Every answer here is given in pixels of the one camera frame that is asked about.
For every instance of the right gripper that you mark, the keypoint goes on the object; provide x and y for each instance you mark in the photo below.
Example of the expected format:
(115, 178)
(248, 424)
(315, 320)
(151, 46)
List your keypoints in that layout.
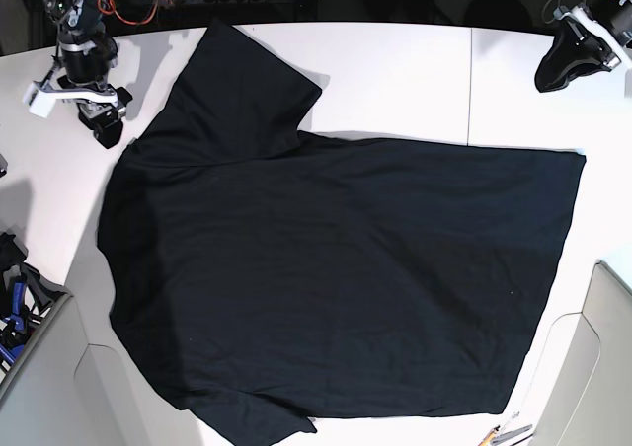
(106, 117)

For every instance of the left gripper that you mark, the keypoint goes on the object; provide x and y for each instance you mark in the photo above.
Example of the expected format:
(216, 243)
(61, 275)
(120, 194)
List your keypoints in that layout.
(593, 45)

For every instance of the black T-shirt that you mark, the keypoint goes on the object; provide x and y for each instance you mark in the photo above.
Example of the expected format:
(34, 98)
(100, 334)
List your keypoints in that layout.
(266, 276)

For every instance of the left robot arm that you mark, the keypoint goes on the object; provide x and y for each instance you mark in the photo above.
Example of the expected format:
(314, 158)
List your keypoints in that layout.
(598, 7)

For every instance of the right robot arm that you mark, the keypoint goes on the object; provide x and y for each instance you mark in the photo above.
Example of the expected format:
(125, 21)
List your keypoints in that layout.
(84, 56)

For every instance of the blue black tool pile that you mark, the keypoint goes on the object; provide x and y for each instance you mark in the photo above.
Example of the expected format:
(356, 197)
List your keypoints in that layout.
(25, 301)

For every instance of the grey right chair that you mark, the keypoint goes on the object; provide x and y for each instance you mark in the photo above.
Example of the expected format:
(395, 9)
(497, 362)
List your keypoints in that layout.
(590, 403)

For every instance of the grey metal tool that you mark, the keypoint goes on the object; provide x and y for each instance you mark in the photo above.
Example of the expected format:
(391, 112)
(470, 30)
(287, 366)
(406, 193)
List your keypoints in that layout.
(507, 436)

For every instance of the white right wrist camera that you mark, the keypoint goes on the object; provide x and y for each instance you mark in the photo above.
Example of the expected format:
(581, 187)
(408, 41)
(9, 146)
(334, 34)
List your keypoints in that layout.
(40, 99)

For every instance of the yellow handled tool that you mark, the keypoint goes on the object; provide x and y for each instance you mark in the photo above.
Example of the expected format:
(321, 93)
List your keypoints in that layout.
(490, 436)

